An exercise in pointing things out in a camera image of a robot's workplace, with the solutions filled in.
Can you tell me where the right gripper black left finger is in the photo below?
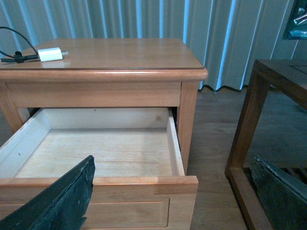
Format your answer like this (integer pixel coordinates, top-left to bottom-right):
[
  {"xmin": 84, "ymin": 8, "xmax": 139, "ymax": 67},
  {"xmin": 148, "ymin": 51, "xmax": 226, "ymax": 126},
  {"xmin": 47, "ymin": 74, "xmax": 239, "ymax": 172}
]
[{"xmin": 0, "ymin": 155, "xmax": 95, "ymax": 230}]

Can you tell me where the wooden drawer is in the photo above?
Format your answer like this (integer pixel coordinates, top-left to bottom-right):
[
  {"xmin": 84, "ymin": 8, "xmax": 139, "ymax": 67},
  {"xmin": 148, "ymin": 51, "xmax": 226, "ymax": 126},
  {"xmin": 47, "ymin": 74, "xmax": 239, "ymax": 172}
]
[{"xmin": 0, "ymin": 107, "xmax": 198, "ymax": 230}]

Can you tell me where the dark framed picture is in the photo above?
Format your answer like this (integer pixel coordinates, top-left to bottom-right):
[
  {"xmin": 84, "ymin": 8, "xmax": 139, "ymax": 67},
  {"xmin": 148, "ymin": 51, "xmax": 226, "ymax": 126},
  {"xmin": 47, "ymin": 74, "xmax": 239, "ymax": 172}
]
[{"xmin": 283, "ymin": 0, "xmax": 307, "ymax": 40}]

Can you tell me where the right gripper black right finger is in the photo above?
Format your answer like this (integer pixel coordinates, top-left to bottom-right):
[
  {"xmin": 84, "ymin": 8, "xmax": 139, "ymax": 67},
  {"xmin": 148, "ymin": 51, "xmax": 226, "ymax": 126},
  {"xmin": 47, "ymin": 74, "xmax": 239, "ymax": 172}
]
[{"xmin": 251, "ymin": 156, "xmax": 307, "ymax": 230}]

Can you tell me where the white charger adapter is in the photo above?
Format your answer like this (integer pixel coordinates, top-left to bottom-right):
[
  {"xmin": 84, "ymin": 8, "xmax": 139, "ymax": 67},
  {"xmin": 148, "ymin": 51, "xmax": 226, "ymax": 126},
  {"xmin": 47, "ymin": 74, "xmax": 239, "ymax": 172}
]
[{"xmin": 38, "ymin": 47, "xmax": 69, "ymax": 62}]

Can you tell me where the light wooden nightstand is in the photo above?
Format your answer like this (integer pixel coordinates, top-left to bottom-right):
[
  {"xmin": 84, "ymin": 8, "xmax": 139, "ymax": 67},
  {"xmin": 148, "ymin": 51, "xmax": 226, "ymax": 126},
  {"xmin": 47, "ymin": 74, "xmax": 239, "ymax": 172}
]
[{"xmin": 0, "ymin": 38, "xmax": 208, "ymax": 167}]

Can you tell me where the black charger cable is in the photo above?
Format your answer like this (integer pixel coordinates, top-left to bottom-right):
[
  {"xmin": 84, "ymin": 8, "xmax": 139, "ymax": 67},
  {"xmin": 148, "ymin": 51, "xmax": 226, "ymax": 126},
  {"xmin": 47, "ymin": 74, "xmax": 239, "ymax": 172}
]
[{"xmin": 0, "ymin": 26, "xmax": 39, "ymax": 64}]

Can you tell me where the pale pleated curtain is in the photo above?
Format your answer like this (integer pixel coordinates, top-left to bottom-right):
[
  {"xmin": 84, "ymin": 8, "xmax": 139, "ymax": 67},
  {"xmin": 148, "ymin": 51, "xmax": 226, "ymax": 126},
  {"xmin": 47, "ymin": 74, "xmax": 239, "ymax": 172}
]
[{"xmin": 0, "ymin": 0, "xmax": 307, "ymax": 90}]

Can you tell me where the dark wooden side table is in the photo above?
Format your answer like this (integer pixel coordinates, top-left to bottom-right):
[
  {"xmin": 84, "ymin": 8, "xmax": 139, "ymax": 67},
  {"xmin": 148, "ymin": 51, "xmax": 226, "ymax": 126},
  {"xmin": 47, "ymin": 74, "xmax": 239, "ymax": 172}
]
[{"xmin": 225, "ymin": 59, "xmax": 307, "ymax": 230}]

